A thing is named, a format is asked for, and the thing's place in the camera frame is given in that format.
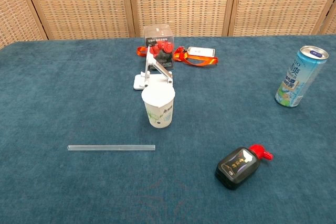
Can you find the transparent plastic straw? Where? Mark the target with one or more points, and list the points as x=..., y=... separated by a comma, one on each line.
x=110, y=147

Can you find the white paper cup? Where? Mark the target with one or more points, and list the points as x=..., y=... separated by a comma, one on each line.
x=158, y=113

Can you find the white folding phone stand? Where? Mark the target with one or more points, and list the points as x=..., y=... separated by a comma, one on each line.
x=140, y=81

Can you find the white ID badge card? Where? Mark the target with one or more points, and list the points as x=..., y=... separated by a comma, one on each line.
x=200, y=51

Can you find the clear box with red toy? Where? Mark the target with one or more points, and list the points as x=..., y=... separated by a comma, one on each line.
x=160, y=37

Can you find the blue felt table cloth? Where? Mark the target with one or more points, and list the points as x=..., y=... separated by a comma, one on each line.
x=78, y=90

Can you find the black ink bottle red cap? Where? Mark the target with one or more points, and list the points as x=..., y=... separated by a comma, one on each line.
x=236, y=167

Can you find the light blue drink can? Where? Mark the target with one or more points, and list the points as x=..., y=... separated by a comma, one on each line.
x=296, y=82

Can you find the woven bamboo folding screen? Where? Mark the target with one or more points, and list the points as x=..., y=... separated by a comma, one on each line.
x=78, y=3

